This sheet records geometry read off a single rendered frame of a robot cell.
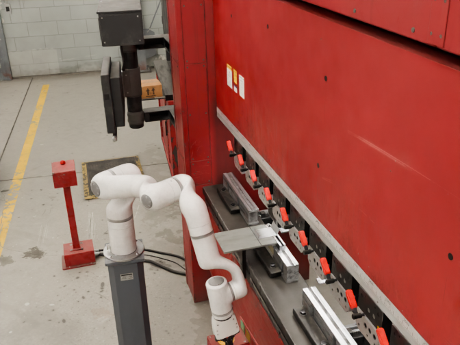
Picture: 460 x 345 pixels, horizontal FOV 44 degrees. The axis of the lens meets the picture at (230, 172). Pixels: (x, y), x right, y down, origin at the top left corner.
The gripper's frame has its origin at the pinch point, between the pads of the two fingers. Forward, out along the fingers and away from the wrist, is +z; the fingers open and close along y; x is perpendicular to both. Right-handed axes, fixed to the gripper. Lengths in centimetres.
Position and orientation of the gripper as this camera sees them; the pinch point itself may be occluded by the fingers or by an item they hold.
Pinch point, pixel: (228, 343)
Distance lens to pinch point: 243.9
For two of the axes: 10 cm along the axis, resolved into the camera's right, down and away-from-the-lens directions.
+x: 3.6, 3.6, -8.6
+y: -9.2, 2.9, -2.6
